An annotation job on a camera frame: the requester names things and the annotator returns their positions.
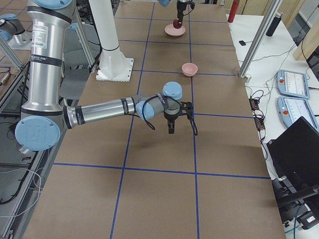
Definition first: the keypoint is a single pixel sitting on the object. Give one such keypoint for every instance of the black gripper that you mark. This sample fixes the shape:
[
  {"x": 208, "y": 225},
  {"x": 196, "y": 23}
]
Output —
[
  {"x": 170, "y": 118},
  {"x": 180, "y": 11}
]

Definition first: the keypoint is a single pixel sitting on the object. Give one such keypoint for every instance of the red apple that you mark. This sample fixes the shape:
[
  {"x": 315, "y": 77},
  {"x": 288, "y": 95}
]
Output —
[{"x": 177, "y": 24}]

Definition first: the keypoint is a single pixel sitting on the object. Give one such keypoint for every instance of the pink bowl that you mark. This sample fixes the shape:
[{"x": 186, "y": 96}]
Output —
[{"x": 189, "y": 69}]

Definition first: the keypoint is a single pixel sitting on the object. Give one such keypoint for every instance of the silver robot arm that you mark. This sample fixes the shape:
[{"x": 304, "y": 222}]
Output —
[
  {"x": 53, "y": 75},
  {"x": 10, "y": 26}
]

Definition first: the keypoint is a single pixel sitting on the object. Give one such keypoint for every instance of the pink plate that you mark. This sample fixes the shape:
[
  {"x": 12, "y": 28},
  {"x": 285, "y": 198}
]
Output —
[{"x": 170, "y": 30}]

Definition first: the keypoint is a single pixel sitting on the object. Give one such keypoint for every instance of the red bottle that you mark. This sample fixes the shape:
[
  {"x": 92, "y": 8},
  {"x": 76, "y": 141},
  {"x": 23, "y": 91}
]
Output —
[{"x": 233, "y": 10}]

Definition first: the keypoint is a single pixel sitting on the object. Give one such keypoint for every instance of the small black pad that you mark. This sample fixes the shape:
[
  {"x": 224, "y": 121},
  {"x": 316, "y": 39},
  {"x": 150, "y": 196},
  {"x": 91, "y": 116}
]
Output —
[{"x": 242, "y": 43}]

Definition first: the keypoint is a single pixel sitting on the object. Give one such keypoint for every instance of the black orange power strip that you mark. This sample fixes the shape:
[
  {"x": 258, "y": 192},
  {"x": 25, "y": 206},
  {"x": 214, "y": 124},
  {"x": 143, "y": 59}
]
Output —
[{"x": 258, "y": 115}]

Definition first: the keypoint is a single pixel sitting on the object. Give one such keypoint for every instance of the black bottle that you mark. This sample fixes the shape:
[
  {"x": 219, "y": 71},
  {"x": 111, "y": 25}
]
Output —
[{"x": 274, "y": 24}]

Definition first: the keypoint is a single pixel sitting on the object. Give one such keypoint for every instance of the blue teach pendant near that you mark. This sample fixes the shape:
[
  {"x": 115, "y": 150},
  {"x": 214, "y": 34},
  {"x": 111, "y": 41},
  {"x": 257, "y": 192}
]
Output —
[{"x": 291, "y": 109}]

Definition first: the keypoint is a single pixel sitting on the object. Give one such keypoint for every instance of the blue teach pendant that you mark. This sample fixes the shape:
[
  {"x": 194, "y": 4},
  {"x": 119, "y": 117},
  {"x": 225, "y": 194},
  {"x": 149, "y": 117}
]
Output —
[
  {"x": 293, "y": 84},
  {"x": 291, "y": 109}
]

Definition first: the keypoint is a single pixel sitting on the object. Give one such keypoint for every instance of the blue teach pendant far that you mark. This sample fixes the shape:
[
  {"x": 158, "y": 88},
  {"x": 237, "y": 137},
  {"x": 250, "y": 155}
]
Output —
[{"x": 293, "y": 84}]

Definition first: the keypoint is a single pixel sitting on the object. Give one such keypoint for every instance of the black laptop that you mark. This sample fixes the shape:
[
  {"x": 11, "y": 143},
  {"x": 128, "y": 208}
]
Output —
[{"x": 296, "y": 151}]

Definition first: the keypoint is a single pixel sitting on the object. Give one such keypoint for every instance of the black monitor stand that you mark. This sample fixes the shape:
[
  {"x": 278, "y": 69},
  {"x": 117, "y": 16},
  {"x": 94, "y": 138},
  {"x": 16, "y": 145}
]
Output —
[{"x": 297, "y": 200}]

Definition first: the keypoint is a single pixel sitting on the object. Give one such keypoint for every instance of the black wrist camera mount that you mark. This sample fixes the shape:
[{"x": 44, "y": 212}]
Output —
[{"x": 186, "y": 109}]

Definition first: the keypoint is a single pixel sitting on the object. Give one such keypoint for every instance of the white camera mast base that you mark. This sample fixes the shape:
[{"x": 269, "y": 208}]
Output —
[{"x": 113, "y": 66}]

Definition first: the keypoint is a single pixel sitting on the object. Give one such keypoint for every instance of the aluminium frame post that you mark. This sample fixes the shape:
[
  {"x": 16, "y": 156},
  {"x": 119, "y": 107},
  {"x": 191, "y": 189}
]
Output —
[{"x": 264, "y": 25}]

